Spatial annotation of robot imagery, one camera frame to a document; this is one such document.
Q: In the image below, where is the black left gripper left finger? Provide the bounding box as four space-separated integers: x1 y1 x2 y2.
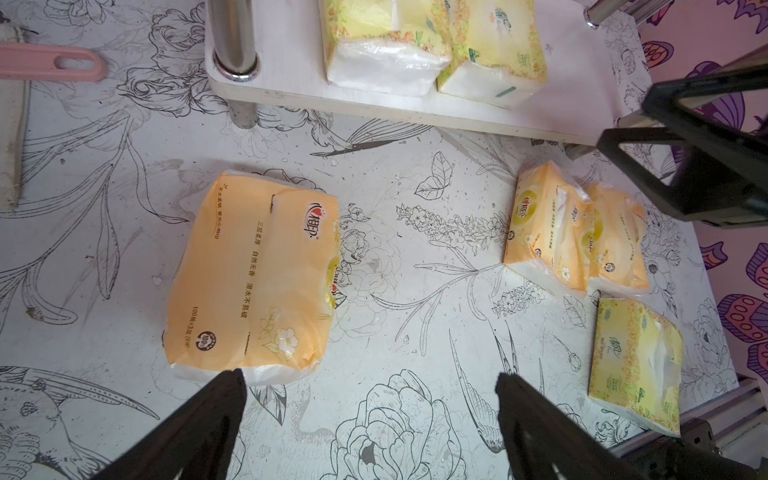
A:
95 369 247 479

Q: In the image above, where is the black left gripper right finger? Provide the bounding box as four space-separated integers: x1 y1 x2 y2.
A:
495 373 642 480

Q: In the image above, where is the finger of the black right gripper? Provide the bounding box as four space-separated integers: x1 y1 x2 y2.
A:
640 45 767 133
597 126 767 228

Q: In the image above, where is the yellow green tissue pack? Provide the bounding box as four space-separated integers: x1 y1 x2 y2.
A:
437 0 548 110
318 0 452 97
588 297 684 437

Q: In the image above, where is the orange tissue pack right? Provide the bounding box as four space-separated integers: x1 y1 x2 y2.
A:
587 183 650 297

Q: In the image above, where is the orange tissue pack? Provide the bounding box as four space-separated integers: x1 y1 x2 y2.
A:
587 183 650 297
163 171 341 386
503 161 593 298

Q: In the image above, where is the orange tissue pack middle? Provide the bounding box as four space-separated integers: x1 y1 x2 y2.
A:
503 161 593 298

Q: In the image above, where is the orange tissue pack left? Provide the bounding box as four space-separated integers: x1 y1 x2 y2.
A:
163 171 341 386

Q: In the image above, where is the white two-tier shelf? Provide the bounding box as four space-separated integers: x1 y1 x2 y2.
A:
204 1 651 152

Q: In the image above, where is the pink dust brush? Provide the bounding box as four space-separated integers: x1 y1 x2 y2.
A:
1 23 108 209

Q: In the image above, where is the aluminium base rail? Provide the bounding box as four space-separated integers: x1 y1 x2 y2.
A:
609 377 767 479

